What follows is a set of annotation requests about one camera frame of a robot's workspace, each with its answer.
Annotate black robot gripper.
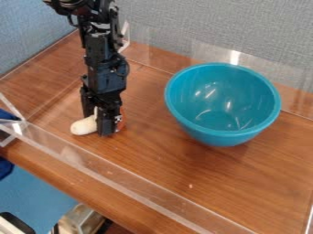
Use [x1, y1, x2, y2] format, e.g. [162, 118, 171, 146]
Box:
[79, 56, 130, 136]

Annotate plush brown white mushroom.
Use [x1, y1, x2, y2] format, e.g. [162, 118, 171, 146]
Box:
[70, 107, 127, 136]

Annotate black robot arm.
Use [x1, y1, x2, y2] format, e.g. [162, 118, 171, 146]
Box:
[43, 0, 130, 136]

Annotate blue plastic bowl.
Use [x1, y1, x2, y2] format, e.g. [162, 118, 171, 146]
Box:
[163, 62, 281, 146]

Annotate clear acrylic front barrier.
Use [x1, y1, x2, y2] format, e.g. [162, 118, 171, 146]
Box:
[0, 93, 254, 234]

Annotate clear acrylic barrier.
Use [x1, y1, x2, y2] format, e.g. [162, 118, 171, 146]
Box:
[123, 41, 313, 120]
[0, 93, 254, 234]

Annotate blue cloth object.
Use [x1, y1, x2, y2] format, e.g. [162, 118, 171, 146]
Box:
[0, 108, 20, 181]

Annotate grey metal box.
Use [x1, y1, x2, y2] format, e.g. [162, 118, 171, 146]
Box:
[49, 204, 106, 234]

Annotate black white device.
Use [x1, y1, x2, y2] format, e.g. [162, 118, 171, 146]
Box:
[0, 212, 36, 234]

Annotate clear acrylic back barrier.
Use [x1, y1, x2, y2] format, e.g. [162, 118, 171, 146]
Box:
[123, 41, 313, 120]

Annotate clear acrylic corner bracket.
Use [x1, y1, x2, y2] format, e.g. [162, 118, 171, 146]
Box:
[119, 21, 131, 53]

